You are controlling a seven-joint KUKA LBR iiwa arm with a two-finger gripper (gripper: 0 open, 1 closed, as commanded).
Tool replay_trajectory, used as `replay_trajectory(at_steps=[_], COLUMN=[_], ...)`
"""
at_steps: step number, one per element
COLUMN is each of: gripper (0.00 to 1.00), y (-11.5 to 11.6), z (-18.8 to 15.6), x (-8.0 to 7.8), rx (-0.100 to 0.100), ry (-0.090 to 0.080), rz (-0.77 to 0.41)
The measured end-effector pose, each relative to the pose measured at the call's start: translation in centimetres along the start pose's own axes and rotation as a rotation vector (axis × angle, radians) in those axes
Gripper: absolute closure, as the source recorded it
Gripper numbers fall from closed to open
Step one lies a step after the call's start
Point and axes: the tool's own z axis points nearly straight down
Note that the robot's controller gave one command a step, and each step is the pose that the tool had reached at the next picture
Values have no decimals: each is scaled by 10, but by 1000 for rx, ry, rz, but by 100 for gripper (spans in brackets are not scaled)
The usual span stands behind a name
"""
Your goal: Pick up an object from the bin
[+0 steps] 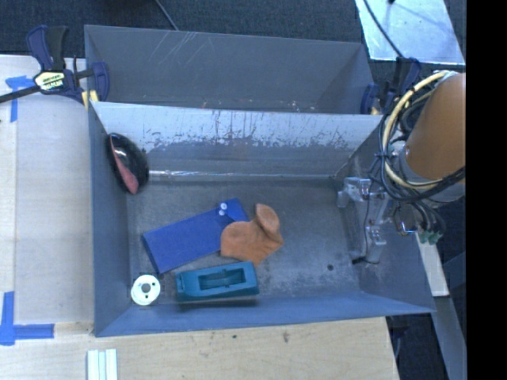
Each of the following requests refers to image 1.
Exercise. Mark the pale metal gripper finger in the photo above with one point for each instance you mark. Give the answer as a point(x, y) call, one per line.
point(353, 190)
point(374, 245)

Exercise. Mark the grey metal bin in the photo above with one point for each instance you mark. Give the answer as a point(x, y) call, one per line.
point(277, 220)

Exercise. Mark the orange-brown soft cloth lump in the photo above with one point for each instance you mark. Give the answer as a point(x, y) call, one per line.
point(253, 236)

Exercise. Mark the blue flat block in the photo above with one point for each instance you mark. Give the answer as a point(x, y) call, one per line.
point(186, 236)

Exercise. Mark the black and red oval object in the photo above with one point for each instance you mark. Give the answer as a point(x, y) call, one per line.
point(128, 160)

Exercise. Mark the pale wood board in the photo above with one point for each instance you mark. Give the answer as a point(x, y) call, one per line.
point(53, 212)

